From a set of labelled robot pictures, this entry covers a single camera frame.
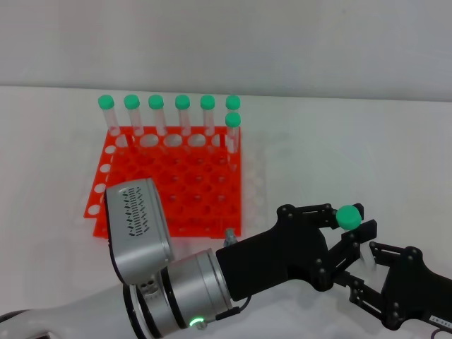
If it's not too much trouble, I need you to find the green-capped clear test tube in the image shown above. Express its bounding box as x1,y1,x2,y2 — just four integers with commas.
335,205,377,266
123,93,145,137
174,94,194,137
225,95,242,116
225,112,242,170
148,93,167,137
97,94,121,137
200,94,217,137

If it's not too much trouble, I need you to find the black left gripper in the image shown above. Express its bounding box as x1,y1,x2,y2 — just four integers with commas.
215,202,378,302

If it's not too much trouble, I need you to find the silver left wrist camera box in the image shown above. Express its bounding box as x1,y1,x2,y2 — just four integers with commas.
105,179,177,284

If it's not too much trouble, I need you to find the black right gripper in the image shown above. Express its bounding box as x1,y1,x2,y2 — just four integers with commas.
335,241,452,331

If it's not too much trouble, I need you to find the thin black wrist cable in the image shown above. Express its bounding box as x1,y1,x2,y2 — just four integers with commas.
215,295,254,319

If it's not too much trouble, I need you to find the red plastic test tube rack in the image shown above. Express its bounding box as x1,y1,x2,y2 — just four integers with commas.
82,125,244,240

